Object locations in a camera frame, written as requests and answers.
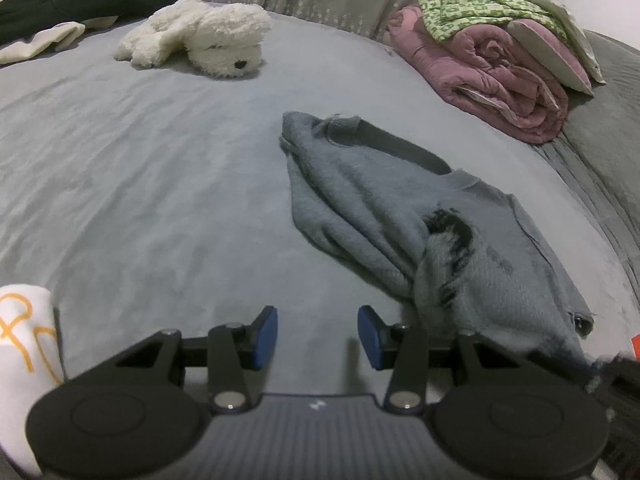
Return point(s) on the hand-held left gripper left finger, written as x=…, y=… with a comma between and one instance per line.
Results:
x=267, y=337

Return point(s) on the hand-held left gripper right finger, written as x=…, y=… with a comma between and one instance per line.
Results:
x=369, y=340

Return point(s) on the grey knit sweater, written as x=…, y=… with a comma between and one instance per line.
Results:
x=370, y=200

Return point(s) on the orange object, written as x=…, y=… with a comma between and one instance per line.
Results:
x=636, y=347

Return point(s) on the grey bed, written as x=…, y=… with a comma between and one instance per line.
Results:
x=150, y=185

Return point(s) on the white cloth with orange print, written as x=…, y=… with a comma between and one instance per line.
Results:
x=20, y=370

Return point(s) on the folded pink quilt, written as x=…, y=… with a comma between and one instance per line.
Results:
x=480, y=70

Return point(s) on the grey quilted bedspread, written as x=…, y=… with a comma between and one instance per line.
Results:
x=610, y=110

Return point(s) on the white plush dog toy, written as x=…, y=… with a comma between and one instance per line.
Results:
x=210, y=35

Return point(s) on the pink and grey pillow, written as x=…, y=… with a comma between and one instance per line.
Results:
x=555, y=52

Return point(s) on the green patterned cloth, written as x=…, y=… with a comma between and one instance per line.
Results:
x=465, y=5

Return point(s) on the pale grey pillow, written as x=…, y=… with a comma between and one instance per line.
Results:
x=575, y=30

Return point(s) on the cream cloth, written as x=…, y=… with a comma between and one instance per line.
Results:
x=35, y=42

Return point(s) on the black garment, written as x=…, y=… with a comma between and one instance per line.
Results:
x=75, y=5

